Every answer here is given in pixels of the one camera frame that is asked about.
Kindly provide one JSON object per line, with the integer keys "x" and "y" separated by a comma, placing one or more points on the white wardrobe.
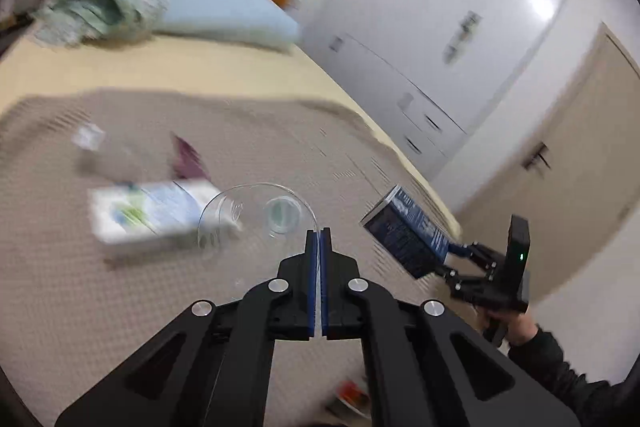
{"x": 450, "y": 7}

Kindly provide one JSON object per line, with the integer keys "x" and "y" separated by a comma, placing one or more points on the purple wrapper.
{"x": 185, "y": 157}

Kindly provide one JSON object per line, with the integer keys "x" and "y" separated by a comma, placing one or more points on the white wardrobe drawer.
{"x": 435, "y": 119}
{"x": 415, "y": 147}

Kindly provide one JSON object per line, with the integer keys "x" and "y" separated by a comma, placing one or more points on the person's right hand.
{"x": 522, "y": 329}

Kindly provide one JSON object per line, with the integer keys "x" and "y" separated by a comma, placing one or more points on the pale yellow mattress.
{"x": 200, "y": 67}

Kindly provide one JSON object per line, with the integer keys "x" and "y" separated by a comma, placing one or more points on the white drink carton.
{"x": 140, "y": 217}

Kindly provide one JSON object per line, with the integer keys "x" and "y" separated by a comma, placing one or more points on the dark blue box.
{"x": 405, "y": 232}

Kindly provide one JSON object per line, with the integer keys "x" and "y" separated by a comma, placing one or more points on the green floral quilt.
{"x": 100, "y": 2}

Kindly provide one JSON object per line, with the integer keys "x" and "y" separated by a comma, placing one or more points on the grey waste bin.
{"x": 336, "y": 409}

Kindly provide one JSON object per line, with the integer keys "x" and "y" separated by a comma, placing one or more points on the clear plastic cup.
{"x": 282, "y": 214}

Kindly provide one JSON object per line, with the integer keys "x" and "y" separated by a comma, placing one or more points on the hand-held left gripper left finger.
{"x": 312, "y": 287}

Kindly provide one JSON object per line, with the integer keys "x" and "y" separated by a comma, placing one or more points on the red snack wrapper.
{"x": 352, "y": 392}

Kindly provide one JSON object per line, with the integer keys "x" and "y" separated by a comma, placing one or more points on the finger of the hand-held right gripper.
{"x": 457, "y": 250}
{"x": 452, "y": 276}

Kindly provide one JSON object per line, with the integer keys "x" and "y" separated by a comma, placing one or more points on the person's right forearm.
{"x": 565, "y": 377}

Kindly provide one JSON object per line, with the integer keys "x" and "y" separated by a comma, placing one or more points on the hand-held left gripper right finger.
{"x": 325, "y": 287}

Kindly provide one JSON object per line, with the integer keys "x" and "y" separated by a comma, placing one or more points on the beige door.
{"x": 575, "y": 157}

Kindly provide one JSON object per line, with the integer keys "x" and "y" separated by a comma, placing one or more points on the grey hanging cloth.
{"x": 462, "y": 37}

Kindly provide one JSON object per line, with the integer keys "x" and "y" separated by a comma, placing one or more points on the brown checked blanket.
{"x": 100, "y": 307}

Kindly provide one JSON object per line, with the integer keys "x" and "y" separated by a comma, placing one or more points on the light blue pillow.
{"x": 225, "y": 17}

